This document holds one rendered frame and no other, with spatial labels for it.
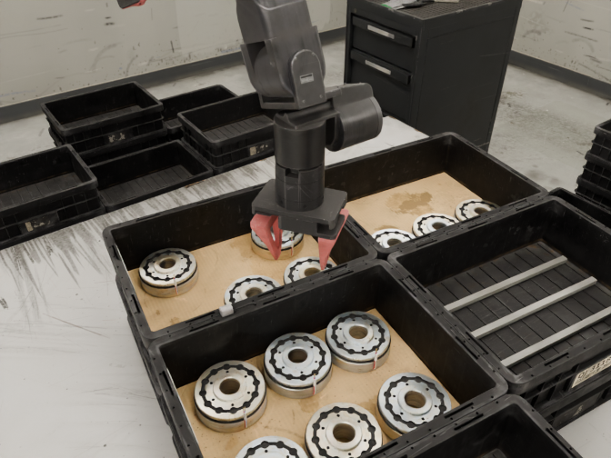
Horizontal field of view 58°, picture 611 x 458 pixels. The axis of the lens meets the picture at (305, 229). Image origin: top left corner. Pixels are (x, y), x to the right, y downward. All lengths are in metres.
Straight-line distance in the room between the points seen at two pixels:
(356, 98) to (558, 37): 3.76
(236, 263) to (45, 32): 2.89
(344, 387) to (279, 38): 0.52
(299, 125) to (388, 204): 0.66
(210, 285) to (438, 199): 0.55
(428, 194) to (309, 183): 0.69
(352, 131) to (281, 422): 0.43
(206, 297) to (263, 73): 0.52
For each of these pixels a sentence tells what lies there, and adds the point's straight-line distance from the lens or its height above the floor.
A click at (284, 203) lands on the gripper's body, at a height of 1.16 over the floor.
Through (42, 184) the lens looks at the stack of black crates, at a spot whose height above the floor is 0.49.
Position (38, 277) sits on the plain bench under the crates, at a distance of 1.35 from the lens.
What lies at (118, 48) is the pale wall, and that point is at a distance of 3.93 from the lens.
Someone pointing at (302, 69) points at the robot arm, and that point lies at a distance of 0.57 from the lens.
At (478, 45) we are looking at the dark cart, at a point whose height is 0.73.
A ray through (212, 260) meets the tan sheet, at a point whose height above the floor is 0.83.
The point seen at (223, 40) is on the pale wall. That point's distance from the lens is 4.23.
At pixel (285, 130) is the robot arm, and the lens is 0.59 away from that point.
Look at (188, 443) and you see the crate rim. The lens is 0.71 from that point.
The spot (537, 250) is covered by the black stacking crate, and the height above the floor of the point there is 0.83.
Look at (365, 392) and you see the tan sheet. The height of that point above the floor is 0.83.
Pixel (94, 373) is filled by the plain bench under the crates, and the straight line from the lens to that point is 1.11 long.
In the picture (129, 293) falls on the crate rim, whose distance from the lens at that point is 0.89.
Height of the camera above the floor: 1.52
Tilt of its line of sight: 37 degrees down
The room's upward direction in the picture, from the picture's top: straight up
